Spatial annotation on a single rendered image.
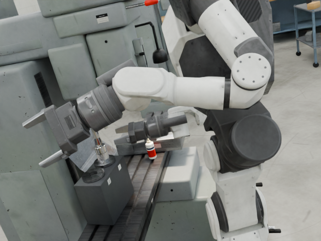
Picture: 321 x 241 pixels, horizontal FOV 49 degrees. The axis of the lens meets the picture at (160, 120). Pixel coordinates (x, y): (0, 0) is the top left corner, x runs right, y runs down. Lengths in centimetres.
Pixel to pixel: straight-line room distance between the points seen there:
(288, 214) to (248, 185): 170
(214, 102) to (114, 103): 22
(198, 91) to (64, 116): 30
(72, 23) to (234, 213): 102
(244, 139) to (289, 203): 214
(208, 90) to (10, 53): 123
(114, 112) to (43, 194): 123
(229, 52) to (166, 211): 121
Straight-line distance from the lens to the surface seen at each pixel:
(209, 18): 83
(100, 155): 145
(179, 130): 138
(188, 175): 176
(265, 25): 102
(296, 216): 283
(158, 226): 195
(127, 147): 189
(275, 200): 298
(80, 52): 164
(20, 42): 178
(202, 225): 190
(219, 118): 89
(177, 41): 97
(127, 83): 76
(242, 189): 117
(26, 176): 194
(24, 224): 216
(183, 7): 87
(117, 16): 155
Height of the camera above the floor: 181
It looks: 22 degrees down
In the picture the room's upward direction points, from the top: 14 degrees counter-clockwise
